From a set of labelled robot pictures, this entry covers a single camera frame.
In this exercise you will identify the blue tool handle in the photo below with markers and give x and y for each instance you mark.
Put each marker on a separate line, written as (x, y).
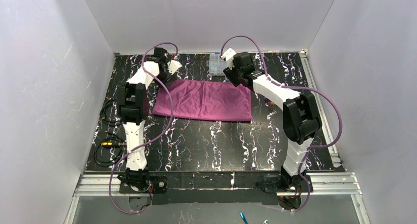
(243, 218)

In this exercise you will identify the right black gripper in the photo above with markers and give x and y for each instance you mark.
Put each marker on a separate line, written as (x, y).
(235, 78)

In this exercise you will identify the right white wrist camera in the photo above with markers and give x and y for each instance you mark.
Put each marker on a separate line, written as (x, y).
(228, 57)

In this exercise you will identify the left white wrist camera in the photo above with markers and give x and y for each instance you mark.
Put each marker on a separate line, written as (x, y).
(174, 67)

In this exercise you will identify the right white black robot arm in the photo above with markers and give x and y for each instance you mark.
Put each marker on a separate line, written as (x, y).
(301, 118)

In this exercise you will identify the purple cloth napkin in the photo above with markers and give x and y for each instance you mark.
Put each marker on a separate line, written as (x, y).
(210, 101)

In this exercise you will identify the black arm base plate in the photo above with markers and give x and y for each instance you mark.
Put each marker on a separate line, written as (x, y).
(220, 187)

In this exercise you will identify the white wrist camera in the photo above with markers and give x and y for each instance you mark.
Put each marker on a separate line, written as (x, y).
(174, 67)
(228, 57)

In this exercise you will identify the clear plastic compartment box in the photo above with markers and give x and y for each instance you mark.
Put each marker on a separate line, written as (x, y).
(217, 66)

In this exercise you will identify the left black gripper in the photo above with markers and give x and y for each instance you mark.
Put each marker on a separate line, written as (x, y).
(168, 74)

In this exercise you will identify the black coiled cable yellow plug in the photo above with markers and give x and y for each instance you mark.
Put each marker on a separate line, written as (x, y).
(112, 141)

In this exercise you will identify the aluminium frame rail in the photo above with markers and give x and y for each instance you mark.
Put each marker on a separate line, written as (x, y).
(211, 167)

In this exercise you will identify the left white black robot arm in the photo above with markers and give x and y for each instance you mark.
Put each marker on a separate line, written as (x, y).
(133, 110)

